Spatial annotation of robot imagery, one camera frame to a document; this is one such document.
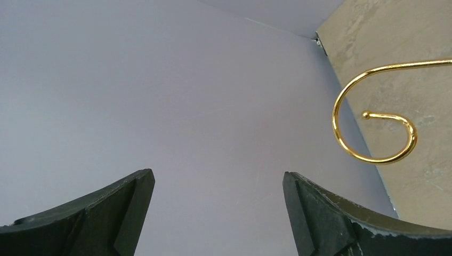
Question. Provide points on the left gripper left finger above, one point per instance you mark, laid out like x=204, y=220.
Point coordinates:
x=108, y=221

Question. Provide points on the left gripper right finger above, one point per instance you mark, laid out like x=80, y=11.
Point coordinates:
x=324, y=223

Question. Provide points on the gold swirl wine glass rack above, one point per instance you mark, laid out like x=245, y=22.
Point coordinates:
x=412, y=135

